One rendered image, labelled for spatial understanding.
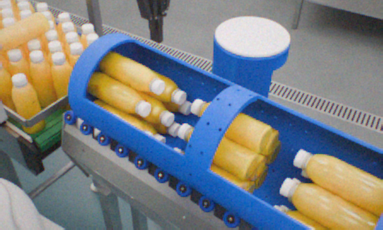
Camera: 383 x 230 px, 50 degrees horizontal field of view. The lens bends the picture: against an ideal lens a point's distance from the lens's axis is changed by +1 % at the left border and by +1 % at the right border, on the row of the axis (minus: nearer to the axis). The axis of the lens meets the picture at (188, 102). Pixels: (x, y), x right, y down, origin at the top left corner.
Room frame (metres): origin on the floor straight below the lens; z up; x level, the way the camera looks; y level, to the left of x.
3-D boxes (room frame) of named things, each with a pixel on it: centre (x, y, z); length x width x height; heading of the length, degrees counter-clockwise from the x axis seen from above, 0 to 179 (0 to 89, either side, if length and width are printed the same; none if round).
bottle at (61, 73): (1.07, 0.42, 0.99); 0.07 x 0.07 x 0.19
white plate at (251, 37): (1.32, -0.23, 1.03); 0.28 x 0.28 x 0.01
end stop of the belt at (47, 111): (1.06, 0.37, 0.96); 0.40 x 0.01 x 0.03; 143
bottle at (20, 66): (1.09, 0.56, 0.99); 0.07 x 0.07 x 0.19
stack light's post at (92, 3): (1.53, 0.40, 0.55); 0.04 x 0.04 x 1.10; 53
